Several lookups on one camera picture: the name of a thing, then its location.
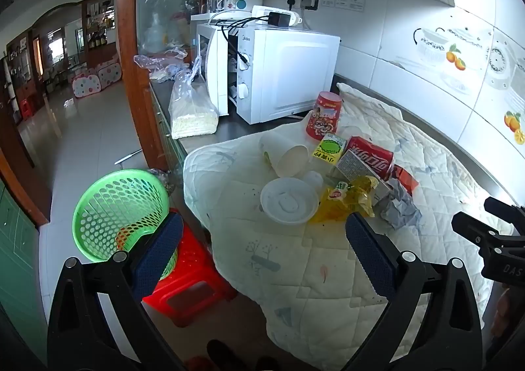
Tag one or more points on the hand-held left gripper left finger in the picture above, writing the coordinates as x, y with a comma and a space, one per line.
159, 249

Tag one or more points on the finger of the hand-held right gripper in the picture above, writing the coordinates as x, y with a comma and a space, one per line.
506, 208
475, 229

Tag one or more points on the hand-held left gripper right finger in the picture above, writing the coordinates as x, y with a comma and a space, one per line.
369, 249

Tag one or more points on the green plastic basket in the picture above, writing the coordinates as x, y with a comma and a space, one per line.
110, 207

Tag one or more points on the orange snack packet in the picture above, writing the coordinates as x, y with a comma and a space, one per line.
407, 182

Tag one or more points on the red soda can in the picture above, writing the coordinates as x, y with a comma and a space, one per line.
371, 157

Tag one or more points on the red plastic stool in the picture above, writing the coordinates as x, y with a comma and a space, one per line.
197, 268

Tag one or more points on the crumpled grey paper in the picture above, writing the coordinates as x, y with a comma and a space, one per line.
398, 207

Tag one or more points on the yellow snack wrapper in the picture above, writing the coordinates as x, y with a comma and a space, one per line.
340, 203

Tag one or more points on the white quilted cloth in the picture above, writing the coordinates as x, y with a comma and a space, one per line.
311, 272

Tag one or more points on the grey printed carton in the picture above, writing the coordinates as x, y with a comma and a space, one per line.
352, 168

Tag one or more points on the white plastic bowl lid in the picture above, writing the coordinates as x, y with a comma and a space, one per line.
287, 201

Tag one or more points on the pen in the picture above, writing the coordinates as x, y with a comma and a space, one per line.
128, 156

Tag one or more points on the yellow green juice carton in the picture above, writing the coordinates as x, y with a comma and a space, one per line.
328, 147

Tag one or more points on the white paper cup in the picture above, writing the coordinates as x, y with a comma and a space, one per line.
289, 160

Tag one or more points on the green counter base cabinet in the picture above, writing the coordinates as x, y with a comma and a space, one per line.
166, 129

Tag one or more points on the clear bag of noodles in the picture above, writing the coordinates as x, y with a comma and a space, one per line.
192, 116

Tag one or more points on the tall red snack canister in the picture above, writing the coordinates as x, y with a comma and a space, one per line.
324, 116

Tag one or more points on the green cabinet panel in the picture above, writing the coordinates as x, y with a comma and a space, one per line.
16, 252

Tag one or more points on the polka dot box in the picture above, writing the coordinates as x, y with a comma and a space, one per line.
110, 75
87, 84

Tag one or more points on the crumpled clear plastic bag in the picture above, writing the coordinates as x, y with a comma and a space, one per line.
162, 61

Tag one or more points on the white microwave oven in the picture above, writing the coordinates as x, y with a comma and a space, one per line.
287, 71

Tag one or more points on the black power adapter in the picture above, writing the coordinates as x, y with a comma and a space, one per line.
279, 20

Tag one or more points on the floral ceramic pot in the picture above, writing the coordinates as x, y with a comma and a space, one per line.
229, 2

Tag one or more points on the white power strip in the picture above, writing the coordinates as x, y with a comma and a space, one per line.
262, 11

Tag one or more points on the brown wooden post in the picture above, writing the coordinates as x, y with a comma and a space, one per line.
133, 47

